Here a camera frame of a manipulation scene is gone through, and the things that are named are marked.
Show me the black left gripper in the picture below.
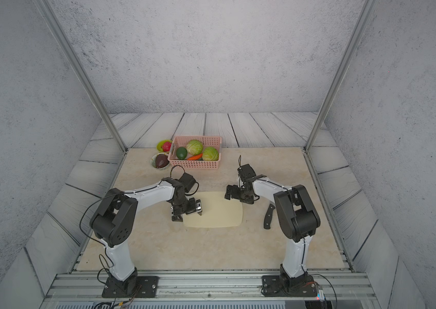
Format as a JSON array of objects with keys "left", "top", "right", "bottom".
[{"left": 173, "top": 196, "right": 205, "bottom": 222}]

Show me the cream plastic cutting board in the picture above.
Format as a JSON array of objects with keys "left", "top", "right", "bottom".
[{"left": 183, "top": 191, "right": 244, "bottom": 228}]

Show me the black handled kitchen knife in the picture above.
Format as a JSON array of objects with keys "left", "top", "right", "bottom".
[{"left": 263, "top": 203, "right": 275, "bottom": 230}]

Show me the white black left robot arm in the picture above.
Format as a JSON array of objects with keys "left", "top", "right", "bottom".
[{"left": 89, "top": 173, "right": 202, "bottom": 297}]

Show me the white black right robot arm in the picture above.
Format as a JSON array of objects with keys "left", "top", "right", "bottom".
[{"left": 224, "top": 175, "right": 321, "bottom": 295}]

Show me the green cabbage right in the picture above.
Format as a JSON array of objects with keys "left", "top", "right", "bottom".
[{"left": 202, "top": 147, "right": 219, "bottom": 161}]

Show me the green cabbage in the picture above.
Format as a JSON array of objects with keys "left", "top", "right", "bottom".
[
  {"left": 202, "top": 147, "right": 219, "bottom": 161},
  {"left": 186, "top": 139, "right": 204, "bottom": 157}
]

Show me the orange carrot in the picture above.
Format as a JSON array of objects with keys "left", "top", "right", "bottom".
[{"left": 187, "top": 153, "right": 203, "bottom": 161}]

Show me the patterned light bowl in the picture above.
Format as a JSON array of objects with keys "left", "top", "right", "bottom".
[{"left": 150, "top": 153, "right": 170, "bottom": 170}]

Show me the dark purple eggplant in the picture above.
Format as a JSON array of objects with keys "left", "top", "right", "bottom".
[{"left": 154, "top": 153, "right": 169, "bottom": 169}]

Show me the dark green avocado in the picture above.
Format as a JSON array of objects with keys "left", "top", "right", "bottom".
[{"left": 175, "top": 147, "right": 188, "bottom": 160}]

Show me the green cabbage left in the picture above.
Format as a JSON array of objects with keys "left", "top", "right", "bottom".
[{"left": 186, "top": 139, "right": 204, "bottom": 157}]

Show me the red apple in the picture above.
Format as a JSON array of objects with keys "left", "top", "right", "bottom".
[{"left": 161, "top": 141, "right": 172, "bottom": 153}]

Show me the pink plastic basket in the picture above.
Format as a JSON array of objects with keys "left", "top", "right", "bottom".
[{"left": 168, "top": 136, "right": 222, "bottom": 169}]

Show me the yellow green bowl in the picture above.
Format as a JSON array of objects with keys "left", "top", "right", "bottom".
[{"left": 157, "top": 140, "right": 172, "bottom": 153}]

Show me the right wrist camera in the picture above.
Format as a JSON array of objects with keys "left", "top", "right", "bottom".
[{"left": 237, "top": 164, "right": 256, "bottom": 183}]

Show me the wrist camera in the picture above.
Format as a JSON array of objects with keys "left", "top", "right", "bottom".
[
  {"left": 237, "top": 164, "right": 256, "bottom": 183},
  {"left": 178, "top": 173, "right": 197, "bottom": 193}
]

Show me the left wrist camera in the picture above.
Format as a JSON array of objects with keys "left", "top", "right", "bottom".
[{"left": 178, "top": 173, "right": 197, "bottom": 193}]

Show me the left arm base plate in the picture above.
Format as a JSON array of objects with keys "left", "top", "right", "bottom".
[{"left": 102, "top": 276, "right": 159, "bottom": 298}]

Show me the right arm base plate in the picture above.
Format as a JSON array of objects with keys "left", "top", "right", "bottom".
[{"left": 261, "top": 274, "right": 319, "bottom": 298}]

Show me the aluminium mounting rail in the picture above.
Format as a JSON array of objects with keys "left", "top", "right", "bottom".
[{"left": 41, "top": 269, "right": 380, "bottom": 308}]

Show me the right aluminium frame post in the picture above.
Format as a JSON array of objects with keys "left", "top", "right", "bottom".
[{"left": 304, "top": 0, "right": 377, "bottom": 153}]

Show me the aluminium frame post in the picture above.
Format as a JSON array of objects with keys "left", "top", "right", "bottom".
[
  {"left": 304, "top": 0, "right": 377, "bottom": 153},
  {"left": 34, "top": 0, "right": 128, "bottom": 155}
]

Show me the left aluminium frame post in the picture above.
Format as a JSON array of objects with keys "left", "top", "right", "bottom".
[{"left": 34, "top": 0, "right": 128, "bottom": 155}]

